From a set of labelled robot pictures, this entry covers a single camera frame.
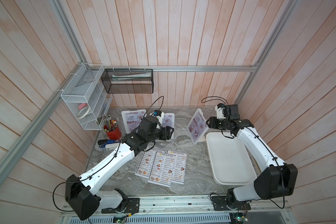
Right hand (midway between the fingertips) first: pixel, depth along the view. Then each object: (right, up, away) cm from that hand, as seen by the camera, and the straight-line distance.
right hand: (208, 121), depth 85 cm
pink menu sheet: (-5, -4, +8) cm, 10 cm away
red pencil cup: (-62, -8, +8) cm, 63 cm away
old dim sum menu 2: (-29, -32, +1) cm, 43 cm away
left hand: (-25, -6, -10) cm, 28 cm away
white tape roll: (-77, +5, -2) cm, 77 cm away
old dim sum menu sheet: (-18, -33, +1) cm, 37 cm away
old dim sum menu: (-40, -29, +3) cm, 50 cm away
